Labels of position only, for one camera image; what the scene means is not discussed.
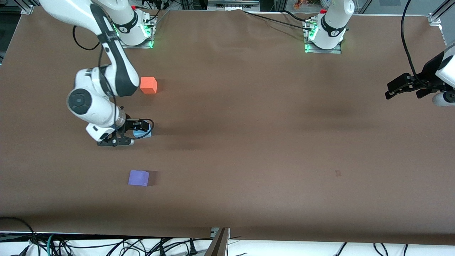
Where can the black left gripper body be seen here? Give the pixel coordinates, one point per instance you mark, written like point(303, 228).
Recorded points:
point(428, 77)

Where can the blue foam block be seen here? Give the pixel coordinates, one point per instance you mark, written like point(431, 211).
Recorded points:
point(147, 135)

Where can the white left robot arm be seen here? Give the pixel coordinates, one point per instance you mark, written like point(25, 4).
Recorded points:
point(330, 25)

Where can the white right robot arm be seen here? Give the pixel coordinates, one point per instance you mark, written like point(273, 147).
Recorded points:
point(103, 106)

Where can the orange foam block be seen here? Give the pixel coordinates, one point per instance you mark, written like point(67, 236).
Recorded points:
point(148, 85)

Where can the purple foam block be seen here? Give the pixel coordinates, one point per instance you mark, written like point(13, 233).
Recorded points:
point(138, 177)

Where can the brown paper table cover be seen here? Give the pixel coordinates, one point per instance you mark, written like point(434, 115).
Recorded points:
point(249, 177)

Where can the grey metal box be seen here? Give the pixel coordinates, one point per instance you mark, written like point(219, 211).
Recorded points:
point(233, 4)

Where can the aluminium corner bracket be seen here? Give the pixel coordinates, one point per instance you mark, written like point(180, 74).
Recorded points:
point(27, 10)
point(434, 19)

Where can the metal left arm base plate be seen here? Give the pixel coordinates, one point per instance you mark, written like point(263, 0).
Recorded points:
point(337, 49)

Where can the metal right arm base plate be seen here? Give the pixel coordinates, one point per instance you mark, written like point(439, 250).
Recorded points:
point(151, 35)

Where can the aluminium frame post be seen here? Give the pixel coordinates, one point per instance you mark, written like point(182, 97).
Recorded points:
point(218, 243)

